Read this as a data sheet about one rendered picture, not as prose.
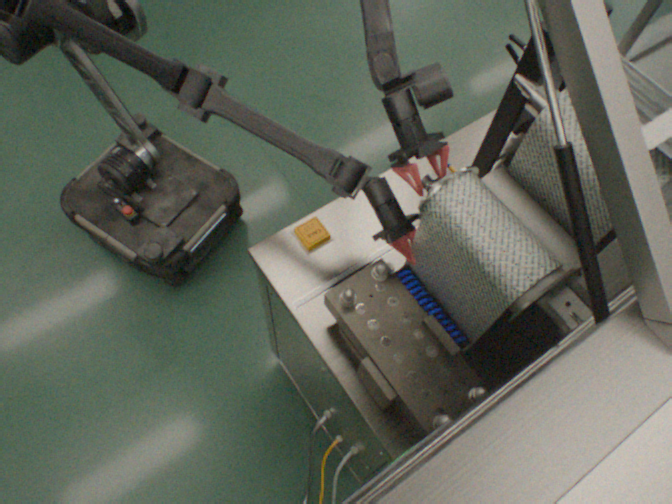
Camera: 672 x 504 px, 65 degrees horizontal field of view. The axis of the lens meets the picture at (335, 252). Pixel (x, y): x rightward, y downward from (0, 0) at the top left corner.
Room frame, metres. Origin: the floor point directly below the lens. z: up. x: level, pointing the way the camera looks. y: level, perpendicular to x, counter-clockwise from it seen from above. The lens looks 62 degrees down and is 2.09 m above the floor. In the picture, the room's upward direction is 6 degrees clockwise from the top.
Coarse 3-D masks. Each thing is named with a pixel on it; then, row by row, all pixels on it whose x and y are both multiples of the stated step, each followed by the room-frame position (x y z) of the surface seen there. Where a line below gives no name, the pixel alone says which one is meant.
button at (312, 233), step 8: (304, 224) 0.68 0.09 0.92; (312, 224) 0.68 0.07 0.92; (320, 224) 0.69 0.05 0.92; (296, 232) 0.66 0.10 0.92; (304, 232) 0.66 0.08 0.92; (312, 232) 0.66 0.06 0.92; (320, 232) 0.66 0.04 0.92; (328, 232) 0.66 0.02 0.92; (304, 240) 0.63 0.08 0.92; (312, 240) 0.64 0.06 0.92; (320, 240) 0.64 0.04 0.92; (312, 248) 0.62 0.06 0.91
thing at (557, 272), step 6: (552, 270) 0.42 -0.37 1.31; (558, 270) 0.42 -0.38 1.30; (546, 276) 0.41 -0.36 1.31; (552, 276) 0.41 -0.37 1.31; (558, 276) 0.41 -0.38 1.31; (540, 282) 0.40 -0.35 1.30; (546, 282) 0.40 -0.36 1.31; (552, 282) 0.40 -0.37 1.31; (534, 288) 0.39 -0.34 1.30; (540, 288) 0.39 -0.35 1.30; (522, 294) 0.38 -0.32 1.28; (528, 294) 0.38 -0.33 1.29; (534, 294) 0.38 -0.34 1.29; (516, 300) 0.37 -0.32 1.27; (522, 300) 0.37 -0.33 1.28; (528, 300) 0.37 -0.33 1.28; (510, 306) 0.37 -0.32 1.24; (516, 306) 0.37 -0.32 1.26
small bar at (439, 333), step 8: (424, 320) 0.41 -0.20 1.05; (432, 320) 0.41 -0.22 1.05; (432, 328) 0.39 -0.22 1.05; (440, 328) 0.39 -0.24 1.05; (440, 336) 0.37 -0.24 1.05; (448, 336) 0.38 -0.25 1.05; (440, 344) 0.36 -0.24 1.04; (448, 344) 0.36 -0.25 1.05; (448, 352) 0.34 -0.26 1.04; (456, 352) 0.34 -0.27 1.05
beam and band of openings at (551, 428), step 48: (576, 336) 0.25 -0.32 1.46; (624, 336) 0.17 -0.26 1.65; (528, 384) 0.12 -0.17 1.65; (576, 384) 0.13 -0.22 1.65; (624, 384) 0.13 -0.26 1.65; (480, 432) 0.08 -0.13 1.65; (528, 432) 0.08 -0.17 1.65; (576, 432) 0.09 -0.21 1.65; (624, 432) 0.09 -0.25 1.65; (432, 480) 0.04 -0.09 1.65; (480, 480) 0.04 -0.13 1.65; (528, 480) 0.05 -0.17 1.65; (576, 480) 0.05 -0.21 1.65
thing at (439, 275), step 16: (416, 240) 0.54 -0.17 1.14; (416, 256) 0.53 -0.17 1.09; (432, 256) 0.50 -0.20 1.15; (416, 272) 0.52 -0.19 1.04; (432, 272) 0.49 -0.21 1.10; (448, 272) 0.47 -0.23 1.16; (432, 288) 0.48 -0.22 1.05; (448, 288) 0.46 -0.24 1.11; (464, 288) 0.43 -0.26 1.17; (448, 304) 0.44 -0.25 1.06; (464, 304) 0.42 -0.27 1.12; (480, 304) 0.40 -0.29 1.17; (464, 320) 0.41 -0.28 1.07; (480, 320) 0.39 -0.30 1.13; (480, 336) 0.37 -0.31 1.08
